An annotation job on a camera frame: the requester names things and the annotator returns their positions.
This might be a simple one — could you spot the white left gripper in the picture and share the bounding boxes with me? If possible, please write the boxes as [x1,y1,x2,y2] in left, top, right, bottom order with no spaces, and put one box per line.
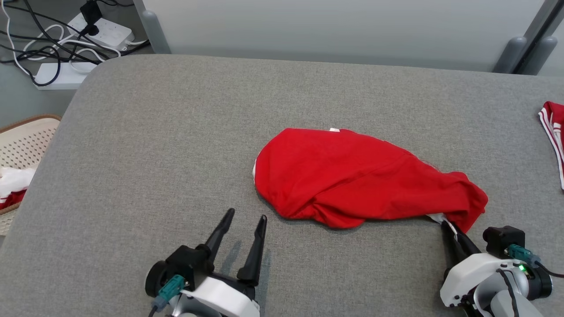
[176,208,267,317]

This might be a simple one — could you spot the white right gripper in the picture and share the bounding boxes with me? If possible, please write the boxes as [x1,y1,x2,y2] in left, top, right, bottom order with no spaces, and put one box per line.
[440,221,514,308]

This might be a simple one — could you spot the red garment with number print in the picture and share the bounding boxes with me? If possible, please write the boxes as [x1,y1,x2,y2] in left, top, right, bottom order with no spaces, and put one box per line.
[252,127,489,234]

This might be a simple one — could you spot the red garment with white panel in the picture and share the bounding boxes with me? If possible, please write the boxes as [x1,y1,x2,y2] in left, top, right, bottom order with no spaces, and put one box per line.
[538,101,564,191]

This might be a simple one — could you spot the white partition panel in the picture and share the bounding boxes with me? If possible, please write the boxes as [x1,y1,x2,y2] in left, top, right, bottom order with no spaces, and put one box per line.
[142,0,547,72]
[538,18,564,78]

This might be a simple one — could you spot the red cloth in basket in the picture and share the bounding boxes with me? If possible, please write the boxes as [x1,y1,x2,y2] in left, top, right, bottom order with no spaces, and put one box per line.
[0,189,27,210]

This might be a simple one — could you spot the white cloth in basket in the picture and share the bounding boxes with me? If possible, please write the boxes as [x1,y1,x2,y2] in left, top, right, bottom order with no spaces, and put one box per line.
[0,166,38,199]

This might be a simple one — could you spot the beige perforated laundry basket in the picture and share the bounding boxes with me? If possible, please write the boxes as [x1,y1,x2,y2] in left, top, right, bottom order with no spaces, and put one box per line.
[0,114,62,236]

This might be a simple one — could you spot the plain white power strip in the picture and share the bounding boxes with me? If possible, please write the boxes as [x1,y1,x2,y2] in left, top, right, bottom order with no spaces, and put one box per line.
[34,62,99,90]

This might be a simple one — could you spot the white power strip with sockets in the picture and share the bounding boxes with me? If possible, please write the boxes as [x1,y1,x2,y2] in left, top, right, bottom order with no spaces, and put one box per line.
[67,12,134,50]

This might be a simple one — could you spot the black plug adapter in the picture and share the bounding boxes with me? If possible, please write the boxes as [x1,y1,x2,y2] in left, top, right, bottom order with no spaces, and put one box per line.
[80,0,103,37]

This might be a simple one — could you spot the teal right camera connector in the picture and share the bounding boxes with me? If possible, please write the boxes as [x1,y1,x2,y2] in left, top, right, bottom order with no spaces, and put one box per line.
[505,245,542,269]

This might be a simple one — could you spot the teal camera connector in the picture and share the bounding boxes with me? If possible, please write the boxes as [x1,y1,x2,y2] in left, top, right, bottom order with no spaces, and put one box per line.
[505,245,542,269]
[152,275,186,310]

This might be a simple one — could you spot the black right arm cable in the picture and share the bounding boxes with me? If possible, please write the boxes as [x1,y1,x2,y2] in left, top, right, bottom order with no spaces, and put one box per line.
[496,268,529,317]

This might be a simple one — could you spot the teal left camera connector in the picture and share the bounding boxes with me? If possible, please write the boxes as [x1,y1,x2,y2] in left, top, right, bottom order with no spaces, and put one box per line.
[152,275,186,310]

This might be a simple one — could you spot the black right camera cable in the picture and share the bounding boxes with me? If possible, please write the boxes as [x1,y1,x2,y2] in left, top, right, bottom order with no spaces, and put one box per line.
[538,262,564,279]

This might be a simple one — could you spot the grey partition post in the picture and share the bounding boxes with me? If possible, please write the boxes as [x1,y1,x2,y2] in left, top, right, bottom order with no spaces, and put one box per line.
[492,0,557,74]
[521,0,564,76]
[132,0,172,55]

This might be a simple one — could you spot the white looping power cable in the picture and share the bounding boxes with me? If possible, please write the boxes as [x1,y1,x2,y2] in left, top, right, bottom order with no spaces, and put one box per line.
[0,0,122,76]

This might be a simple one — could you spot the white power strips with cables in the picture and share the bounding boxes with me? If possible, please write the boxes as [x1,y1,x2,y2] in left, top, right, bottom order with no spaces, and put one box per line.
[0,0,151,87]

